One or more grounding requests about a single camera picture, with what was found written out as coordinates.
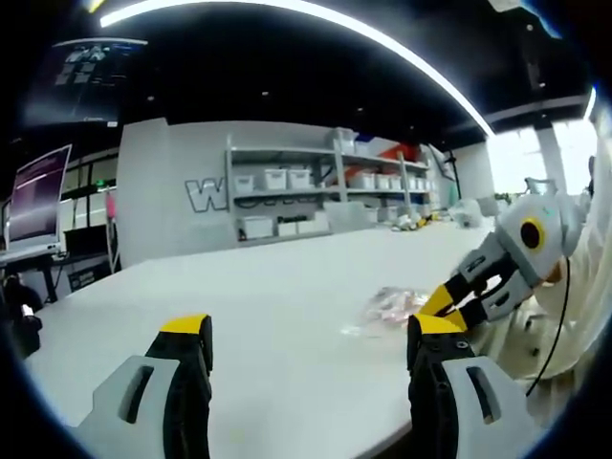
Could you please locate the heap of clear plastic bags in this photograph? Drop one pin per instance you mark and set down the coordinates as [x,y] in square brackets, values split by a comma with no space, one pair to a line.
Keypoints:
[466,212]

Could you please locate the black monitor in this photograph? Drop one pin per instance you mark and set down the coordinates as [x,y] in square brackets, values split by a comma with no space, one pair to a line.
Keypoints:
[86,244]

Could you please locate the dark object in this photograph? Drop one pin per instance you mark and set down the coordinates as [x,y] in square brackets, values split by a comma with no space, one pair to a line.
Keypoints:
[16,325]

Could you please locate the person's right hand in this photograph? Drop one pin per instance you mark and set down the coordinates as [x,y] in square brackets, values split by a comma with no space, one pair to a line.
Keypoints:
[553,276]

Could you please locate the screen on stand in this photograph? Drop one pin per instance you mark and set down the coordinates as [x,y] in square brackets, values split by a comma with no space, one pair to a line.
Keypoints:
[36,201]

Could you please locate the dark desk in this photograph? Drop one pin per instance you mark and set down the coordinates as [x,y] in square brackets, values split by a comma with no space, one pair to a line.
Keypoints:
[28,258]

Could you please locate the curved ceiling light strip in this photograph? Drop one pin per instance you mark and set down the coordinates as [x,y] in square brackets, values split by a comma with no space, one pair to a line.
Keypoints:
[334,24]

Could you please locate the grey metal shelf unit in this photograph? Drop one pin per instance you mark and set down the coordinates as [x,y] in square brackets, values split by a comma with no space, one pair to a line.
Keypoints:
[229,191]

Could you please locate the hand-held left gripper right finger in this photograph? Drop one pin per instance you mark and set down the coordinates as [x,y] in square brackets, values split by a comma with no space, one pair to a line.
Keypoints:
[449,411]

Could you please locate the pile of spare grippers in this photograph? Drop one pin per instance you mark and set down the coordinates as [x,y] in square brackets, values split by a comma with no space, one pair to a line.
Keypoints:
[416,222]

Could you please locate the black tripod stand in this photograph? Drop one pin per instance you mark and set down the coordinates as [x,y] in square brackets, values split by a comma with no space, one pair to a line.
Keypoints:
[452,167]

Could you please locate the pink hanging item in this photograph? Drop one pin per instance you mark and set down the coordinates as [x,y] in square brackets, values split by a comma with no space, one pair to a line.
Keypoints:
[111,205]

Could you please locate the row of white storage bins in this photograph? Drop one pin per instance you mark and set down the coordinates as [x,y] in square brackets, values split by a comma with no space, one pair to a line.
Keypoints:
[276,178]

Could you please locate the hanging dark display panel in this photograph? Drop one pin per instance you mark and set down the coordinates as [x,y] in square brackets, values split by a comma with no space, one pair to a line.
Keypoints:
[81,81]

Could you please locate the clear resealable bag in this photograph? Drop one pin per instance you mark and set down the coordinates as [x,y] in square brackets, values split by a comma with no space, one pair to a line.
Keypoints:
[392,306]

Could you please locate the translucent storage box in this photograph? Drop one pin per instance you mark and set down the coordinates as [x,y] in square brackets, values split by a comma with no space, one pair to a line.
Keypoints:
[351,215]

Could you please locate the dark signboard box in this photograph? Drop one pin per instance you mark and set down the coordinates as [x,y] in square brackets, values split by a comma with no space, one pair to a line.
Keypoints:
[88,278]

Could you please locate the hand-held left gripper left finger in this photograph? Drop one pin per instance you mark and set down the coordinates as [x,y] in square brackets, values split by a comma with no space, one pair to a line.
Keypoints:
[138,406]

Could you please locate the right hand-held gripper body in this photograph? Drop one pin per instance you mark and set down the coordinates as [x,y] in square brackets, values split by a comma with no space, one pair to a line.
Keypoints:
[554,215]

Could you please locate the grey wall logo letters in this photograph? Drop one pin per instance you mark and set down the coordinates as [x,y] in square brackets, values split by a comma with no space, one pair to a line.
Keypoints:
[203,195]

